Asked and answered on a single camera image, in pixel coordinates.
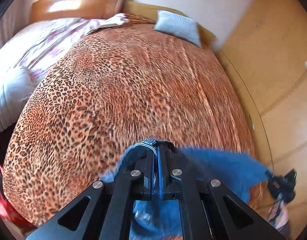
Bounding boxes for blue denim jeans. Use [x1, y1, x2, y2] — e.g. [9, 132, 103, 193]
[99, 138, 267, 239]

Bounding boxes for person's right hand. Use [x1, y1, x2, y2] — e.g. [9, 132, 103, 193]
[267, 200, 289, 230]

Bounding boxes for leopard print bedspread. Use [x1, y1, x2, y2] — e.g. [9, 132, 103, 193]
[3, 15, 256, 226]

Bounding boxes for wooden wardrobe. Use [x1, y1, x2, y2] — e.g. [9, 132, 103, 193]
[218, 0, 307, 239]

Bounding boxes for white floral duvet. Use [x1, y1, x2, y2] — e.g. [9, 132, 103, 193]
[0, 13, 128, 133]

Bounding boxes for light grey pillow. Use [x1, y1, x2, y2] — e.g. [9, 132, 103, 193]
[154, 10, 202, 48]

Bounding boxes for wooden headboard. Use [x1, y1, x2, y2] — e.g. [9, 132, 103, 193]
[29, 0, 126, 23]

